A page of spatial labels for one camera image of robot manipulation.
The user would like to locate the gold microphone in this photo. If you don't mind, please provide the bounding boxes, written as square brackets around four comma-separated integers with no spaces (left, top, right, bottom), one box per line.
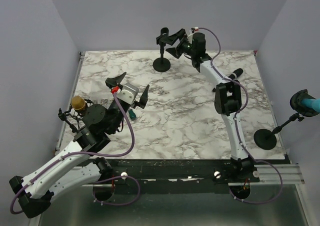
[70,96,87,112]

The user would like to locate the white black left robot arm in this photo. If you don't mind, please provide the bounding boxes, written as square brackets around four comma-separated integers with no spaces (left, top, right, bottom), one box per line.
[9,73,149,218]

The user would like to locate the black right side microphone stand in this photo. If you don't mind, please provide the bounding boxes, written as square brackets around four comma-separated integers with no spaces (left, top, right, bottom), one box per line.
[253,113,304,150]

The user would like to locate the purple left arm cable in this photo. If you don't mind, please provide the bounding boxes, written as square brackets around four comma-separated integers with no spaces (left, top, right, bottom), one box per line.
[9,89,141,214]

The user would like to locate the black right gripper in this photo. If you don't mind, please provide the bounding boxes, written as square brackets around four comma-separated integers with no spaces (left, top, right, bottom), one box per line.
[161,30,196,60]

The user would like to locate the black handheld microphone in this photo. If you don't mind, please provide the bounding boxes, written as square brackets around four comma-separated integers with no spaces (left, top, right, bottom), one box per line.
[228,68,244,80]

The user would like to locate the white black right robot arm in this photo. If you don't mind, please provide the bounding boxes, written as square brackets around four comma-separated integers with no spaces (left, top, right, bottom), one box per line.
[159,28,255,182]

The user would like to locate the teal microphone on stand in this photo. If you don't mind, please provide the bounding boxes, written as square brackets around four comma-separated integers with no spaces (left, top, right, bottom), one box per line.
[290,89,320,117]

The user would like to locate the black round-base microphone stand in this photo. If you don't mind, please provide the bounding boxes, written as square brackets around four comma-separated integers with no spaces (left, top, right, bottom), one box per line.
[152,28,171,73]

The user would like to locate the black shock mount tripod stand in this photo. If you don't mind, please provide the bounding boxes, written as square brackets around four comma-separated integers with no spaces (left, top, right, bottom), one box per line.
[58,98,93,133]

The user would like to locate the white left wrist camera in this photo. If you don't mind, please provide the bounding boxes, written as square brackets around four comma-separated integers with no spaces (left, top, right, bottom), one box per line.
[117,83,139,105]

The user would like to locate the green handled screwdriver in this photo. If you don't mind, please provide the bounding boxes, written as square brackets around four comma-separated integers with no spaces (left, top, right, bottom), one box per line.
[128,109,137,121]

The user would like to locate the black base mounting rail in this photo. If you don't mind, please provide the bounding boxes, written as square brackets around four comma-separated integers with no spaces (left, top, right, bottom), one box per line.
[91,158,260,195]

